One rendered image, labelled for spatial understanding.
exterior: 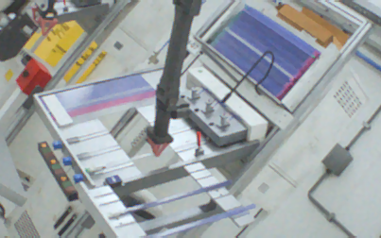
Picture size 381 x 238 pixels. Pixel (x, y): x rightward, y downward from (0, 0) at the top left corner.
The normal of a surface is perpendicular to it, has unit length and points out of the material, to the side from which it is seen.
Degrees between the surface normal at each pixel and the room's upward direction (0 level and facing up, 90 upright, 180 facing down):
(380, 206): 90
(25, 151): 90
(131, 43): 90
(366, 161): 90
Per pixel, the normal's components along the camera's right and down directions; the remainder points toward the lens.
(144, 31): 0.52, 0.51
